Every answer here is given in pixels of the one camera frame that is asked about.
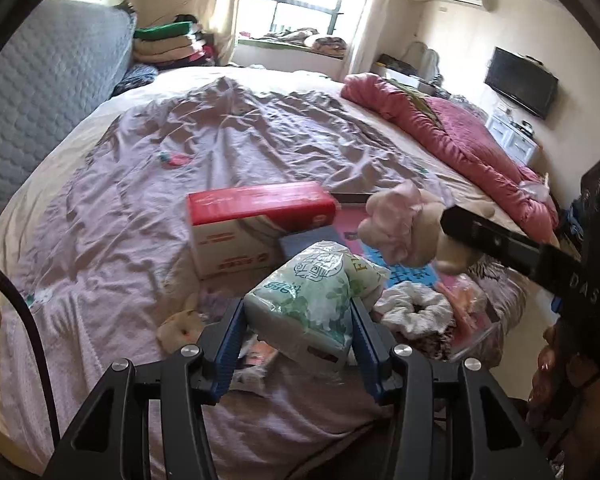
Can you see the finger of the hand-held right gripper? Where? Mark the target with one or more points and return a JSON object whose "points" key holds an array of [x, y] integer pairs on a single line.
{"points": [[490, 240]]}

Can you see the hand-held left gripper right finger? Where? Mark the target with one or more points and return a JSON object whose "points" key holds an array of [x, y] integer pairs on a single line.
{"points": [[367, 355]]}

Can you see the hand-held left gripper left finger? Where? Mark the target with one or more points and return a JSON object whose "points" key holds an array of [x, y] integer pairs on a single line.
{"points": [[227, 355]]}

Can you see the cream scrunchie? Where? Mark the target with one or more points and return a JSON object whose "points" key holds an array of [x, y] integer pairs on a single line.
{"points": [[455, 260]]}

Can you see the cream plush bunny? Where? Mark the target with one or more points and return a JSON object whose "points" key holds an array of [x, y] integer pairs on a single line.
{"points": [[180, 327]]}

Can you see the leopard print scrunchie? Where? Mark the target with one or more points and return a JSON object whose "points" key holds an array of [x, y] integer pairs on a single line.
{"points": [[430, 345]]}

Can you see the white scrunchie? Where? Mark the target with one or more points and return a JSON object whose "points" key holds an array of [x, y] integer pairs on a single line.
{"points": [[415, 310]]}

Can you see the pink sock packet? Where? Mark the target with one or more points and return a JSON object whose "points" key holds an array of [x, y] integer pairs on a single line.
{"points": [[462, 305]]}

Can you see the pink fluffy scrunchie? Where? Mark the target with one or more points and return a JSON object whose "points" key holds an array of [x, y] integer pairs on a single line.
{"points": [[400, 225]]}

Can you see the shallow dark cardboard tray box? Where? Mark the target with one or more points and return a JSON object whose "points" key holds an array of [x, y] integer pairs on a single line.
{"points": [[350, 199]]}

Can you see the person's right hand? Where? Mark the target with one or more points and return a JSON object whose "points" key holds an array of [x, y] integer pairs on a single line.
{"points": [[555, 360]]}

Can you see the dark clothes pile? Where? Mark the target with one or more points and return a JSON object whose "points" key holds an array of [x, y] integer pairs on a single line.
{"points": [[575, 217]]}

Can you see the white plastic bag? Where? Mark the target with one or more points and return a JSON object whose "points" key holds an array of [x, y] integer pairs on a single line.
{"points": [[532, 187]]}

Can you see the white drawer cabinet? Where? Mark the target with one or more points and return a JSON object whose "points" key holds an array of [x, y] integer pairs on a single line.
{"points": [[512, 140]]}

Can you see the pink quilt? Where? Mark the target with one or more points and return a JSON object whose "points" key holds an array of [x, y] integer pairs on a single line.
{"points": [[460, 130]]}

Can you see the pink book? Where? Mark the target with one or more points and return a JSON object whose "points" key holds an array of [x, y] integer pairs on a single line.
{"points": [[347, 225]]}

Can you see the red and white tissue box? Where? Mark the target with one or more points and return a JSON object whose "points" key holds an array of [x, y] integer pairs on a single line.
{"points": [[260, 200]]}

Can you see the black flat television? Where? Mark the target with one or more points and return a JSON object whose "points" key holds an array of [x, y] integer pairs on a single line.
{"points": [[520, 80]]}

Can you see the white chair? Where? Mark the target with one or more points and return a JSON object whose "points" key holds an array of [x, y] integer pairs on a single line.
{"points": [[427, 62]]}

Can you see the cream curtain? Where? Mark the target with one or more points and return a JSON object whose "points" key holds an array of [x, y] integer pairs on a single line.
{"points": [[225, 10], [365, 20]]}

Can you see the bedding pile on windowsill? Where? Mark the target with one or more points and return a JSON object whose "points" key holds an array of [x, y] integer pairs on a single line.
{"points": [[325, 42]]}

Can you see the dark patterned pillow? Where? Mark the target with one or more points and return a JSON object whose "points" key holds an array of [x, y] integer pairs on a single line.
{"points": [[137, 76]]}

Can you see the stack of folded clothes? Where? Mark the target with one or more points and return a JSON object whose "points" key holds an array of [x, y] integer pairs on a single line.
{"points": [[165, 47]]}

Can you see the grey quilted bed headboard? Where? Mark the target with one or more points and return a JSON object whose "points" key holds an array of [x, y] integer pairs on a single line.
{"points": [[40, 85]]}

